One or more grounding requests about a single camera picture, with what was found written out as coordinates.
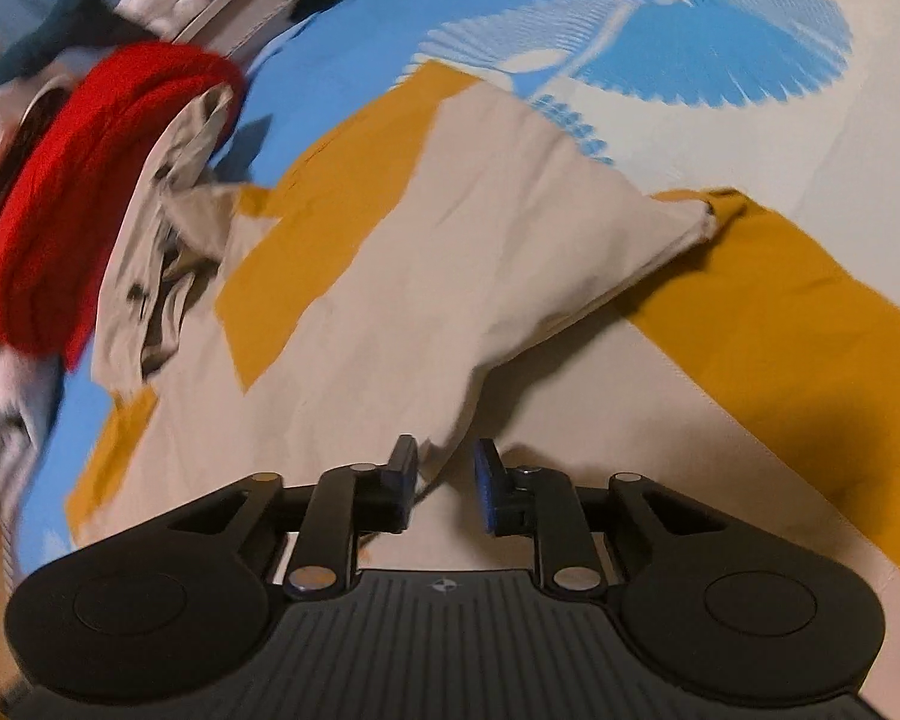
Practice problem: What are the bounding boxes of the beige and mustard hooded jacket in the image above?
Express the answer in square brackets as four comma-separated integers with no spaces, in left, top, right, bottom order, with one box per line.
[66,64,900,606]

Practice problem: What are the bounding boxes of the white folded quilt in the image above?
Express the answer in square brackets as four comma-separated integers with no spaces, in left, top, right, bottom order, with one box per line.
[0,344,63,527]

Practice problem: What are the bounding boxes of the red folded blanket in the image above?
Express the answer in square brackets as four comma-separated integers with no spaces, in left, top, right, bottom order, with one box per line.
[0,41,245,371]

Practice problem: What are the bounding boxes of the blue white patterned bed sheet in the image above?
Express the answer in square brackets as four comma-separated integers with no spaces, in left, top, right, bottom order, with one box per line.
[0,0,900,720]

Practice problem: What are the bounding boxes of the white plush toy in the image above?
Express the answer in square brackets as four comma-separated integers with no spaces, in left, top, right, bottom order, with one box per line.
[115,0,211,41]

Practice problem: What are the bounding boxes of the dark teal shark plush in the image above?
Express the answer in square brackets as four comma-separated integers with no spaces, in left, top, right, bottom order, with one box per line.
[0,0,157,86]

